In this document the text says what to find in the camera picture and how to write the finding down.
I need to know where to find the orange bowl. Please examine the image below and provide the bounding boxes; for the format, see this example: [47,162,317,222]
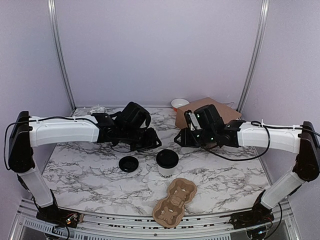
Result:
[171,98,190,112]

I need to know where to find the aluminium front rail base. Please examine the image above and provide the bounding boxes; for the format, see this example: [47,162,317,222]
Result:
[8,199,302,240]

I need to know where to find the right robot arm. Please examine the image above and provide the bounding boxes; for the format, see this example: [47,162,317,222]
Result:
[174,120,320,229]

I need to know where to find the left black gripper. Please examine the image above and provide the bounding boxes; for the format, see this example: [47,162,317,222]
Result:
[120,126,162,153]

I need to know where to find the white canister with stirrers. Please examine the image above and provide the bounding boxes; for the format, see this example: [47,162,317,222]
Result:
[87,105,107,115]

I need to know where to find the brown paper bag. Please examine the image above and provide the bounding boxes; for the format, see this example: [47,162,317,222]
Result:
[175,97,242,129]

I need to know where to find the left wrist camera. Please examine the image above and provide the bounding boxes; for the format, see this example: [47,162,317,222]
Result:
[114,101,151,130]

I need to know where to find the aluminium frame post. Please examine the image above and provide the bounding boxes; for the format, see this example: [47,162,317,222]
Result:
[47,0,76,112]
[236,0,270,113]

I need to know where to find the brown cardboard cup carrier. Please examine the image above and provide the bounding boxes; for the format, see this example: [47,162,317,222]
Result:
[152,178,197,228]

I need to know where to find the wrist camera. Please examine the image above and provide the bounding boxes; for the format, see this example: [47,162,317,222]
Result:
[114,101,151,130]
[184,104,225,131]

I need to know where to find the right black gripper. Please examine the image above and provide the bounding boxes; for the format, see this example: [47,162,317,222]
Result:
[174,127,216,148]

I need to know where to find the single white paper cup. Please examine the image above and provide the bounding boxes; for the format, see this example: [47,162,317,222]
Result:
[158,165,176,179]

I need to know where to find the black plastic cup lid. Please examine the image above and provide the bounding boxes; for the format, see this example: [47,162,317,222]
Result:
[118,156,139,173]

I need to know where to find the right aluminium frame post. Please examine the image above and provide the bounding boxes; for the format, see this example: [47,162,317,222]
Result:
[236,0,270,113]

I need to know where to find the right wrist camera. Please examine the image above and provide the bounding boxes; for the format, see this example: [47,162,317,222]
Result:
[184,104,225,131]

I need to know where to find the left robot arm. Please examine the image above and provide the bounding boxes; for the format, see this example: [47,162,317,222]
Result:
[3,111,162,228]

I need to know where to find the left aluminium frame post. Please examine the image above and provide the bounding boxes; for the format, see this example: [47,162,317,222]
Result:
[47,0,76,112]

